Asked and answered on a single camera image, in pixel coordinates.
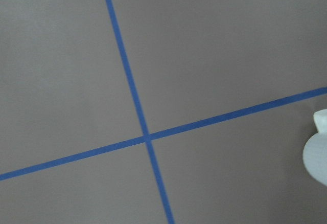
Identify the white ribbed mug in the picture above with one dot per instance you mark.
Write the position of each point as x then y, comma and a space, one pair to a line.
314, 152

